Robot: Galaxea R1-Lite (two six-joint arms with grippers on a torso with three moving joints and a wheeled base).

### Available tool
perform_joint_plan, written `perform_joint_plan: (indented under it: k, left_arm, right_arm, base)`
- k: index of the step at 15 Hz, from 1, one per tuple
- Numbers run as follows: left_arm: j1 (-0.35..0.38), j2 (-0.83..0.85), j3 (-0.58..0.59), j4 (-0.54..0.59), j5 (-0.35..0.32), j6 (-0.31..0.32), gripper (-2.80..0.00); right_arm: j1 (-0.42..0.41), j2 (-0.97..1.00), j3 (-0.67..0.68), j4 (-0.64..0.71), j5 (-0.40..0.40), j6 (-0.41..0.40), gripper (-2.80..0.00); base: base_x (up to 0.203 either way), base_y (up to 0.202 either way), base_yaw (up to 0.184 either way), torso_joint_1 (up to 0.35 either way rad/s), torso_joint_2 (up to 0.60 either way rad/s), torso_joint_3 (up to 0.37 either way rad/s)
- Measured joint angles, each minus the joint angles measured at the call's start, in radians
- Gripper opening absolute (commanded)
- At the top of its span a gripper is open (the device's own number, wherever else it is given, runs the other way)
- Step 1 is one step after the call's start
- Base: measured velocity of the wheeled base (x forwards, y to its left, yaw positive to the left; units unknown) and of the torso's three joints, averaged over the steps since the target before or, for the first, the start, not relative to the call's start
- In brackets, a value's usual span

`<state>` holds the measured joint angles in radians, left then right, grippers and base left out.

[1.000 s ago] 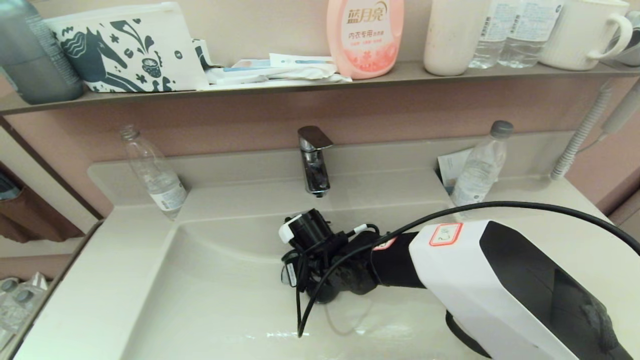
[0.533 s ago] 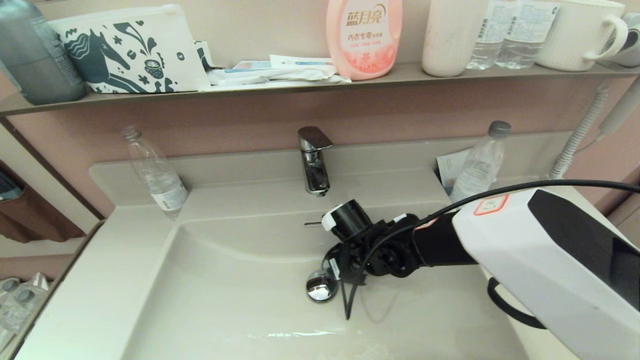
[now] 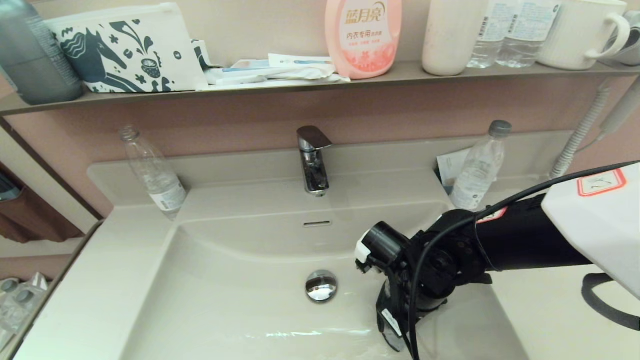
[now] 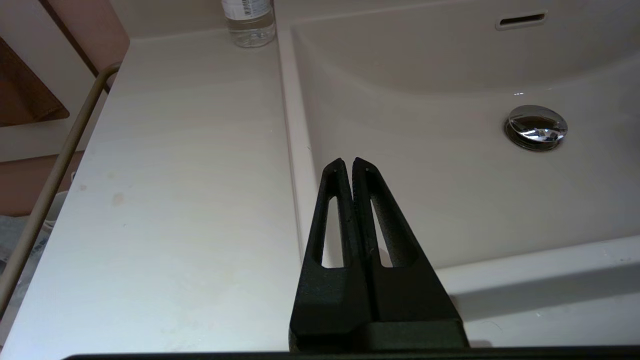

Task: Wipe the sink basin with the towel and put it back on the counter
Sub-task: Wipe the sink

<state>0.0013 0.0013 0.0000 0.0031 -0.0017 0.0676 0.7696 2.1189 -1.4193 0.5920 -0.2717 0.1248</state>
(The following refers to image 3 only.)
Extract chrome faucet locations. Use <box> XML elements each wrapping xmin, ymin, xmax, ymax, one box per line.
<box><xmin>296</xmin><ymin>125</ymin><xmax>333</xmax><ymax>197</ymax></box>

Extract cream sink basin countertop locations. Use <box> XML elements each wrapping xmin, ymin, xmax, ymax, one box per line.
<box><xmin>15</xmin><ymin>131</ymin><xmax>640</xmax><ymax>360</ymax></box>

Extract chrome drain stopper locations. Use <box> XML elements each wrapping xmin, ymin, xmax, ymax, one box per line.
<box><xmin>305</xmin><ymin>270</ymin><xmax>338</xmax><ymax>303</ymax></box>

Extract white paper card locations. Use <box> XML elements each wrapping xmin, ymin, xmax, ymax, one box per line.
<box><xmin>436</xmin><ymin>148</ymin><xmax>473</xmax><ymax>188</ymax></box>

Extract clear bottle with grey cap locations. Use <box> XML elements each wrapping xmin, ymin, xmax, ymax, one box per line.
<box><xmin>450</xmin><ymin>120</ymin><xmax>513</xmax><ymax>212</ymax></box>

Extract white sachet packet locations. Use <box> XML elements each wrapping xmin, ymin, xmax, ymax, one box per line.
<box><xmin>205</xmin><ymin>65</ymin><xmax>351</xmax><ymax>89</ymax></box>

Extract pink detergent bottle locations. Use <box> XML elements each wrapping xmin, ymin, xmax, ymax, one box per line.
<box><xmin>324</xmin><ymin>0</ymin><xmax>403</xmax><ymax>80</ymax></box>

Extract white blue-striped packet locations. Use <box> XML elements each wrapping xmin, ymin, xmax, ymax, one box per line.
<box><xmin>231</xmin><ymin>53</ymin><xmax>335</xmax><ymax>73</ymax></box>

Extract clear labelled water bottle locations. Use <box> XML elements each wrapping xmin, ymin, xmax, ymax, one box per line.
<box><xmin>467</xmin><ymin>0</ymin><xmax>513</xmax><ymax>69</ymax></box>
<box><xmin>497</xmin><ymin>0</ymin><xmax>563</xmax><ymax>68</ymax></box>

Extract cream tumbler cup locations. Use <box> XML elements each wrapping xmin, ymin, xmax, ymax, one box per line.
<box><xmin>421</xmin><ymin>0</ymin><xmax>490</xmax><ymax>77</ymax></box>

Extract clear uncapped plastic bottle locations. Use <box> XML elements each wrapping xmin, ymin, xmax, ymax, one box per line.
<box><xmin>118</xmin><ymin>125</ymin><xmax>187</xmax><ymax>221</ymax></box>

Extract white ribbed mug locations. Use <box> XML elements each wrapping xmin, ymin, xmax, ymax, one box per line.
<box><xmin>537</xmin><ymin>0</ymin><xmax>632</xmax><ymax>71</ymax></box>

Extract grey hair dryer head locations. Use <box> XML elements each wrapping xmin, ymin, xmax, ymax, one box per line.
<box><xmin>602</xmin><ymin>10</ymin><xmax>640</xmax><ymax>67</ymax></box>

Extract white pouch with horse print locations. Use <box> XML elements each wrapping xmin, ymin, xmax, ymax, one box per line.
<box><xmin>42</xmin><ymin>2</ymin><xmax>209</xmax><ymax>94</ymax></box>

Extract brown hanging cloth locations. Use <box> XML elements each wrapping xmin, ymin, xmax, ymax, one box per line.
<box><xmin>0</xmin><ymin>185</ymin><xmax>86</xmax><ymax>245</ymax></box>

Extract clear plastic wrapped packs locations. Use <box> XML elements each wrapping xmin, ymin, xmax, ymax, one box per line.
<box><xmin>0</xmin><ymin>272</ymin><xmax>51</xmax><ymax>351</ymax></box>

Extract grey plastic bottle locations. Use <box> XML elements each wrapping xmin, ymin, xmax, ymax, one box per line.
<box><xmin>0</xmin><ymin>0</ymin><xmax>85</xmax><ymax>106</ymax></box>

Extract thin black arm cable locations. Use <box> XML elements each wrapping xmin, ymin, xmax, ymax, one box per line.
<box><xmin>407</xmin><ymin>161</ymin><xmax>640</xmax><ymax>360</ymax></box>

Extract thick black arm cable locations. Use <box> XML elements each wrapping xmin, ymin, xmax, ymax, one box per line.
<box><xmin>581</xmin><ymin>272</ymin><xmax>640</xmax><ymax>332</ymax></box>

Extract brown wall shelf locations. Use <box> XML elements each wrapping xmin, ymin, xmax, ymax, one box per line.
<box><xmin>0</xmin><ymin>60</ymin><xmax>640</xmax><ymax>117</ymax></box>

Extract white coiled cord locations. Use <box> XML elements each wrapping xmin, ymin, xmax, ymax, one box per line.
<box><xmin>550</xmin><ymin>80</ymin><xmax>613</xmax><ymax>180</ymax></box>

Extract white hair dryer handle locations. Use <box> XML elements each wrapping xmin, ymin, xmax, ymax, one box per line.
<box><xmin>598</xmin><ymin>76</ymin><xmax>640</xmax><ymax>135</ymax></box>

